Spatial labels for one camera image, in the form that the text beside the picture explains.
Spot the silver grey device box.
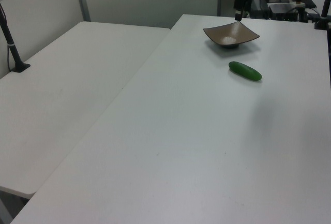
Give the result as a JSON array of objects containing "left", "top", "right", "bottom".
[{"left": 268, "top": 2, "right": 298, "bottom": 15}]

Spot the green cucumber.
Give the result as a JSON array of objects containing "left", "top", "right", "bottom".
[{"left": 228, "top": 61, "right": 263, "bottom": 82}]

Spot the brown square ceramic plate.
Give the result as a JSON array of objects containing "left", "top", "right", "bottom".
[{"left": 203, "top": 21, "right": 261, "bottom": 49}]

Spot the black clamped stand pole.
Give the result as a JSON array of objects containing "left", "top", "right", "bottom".
[{"left": 313, "top": 0, "right": 331, "bottom": 31}]

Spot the black camera stand with cable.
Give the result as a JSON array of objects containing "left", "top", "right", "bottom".
[{"left": 0, "top": 3, "right": 31, "bottom": 73}]

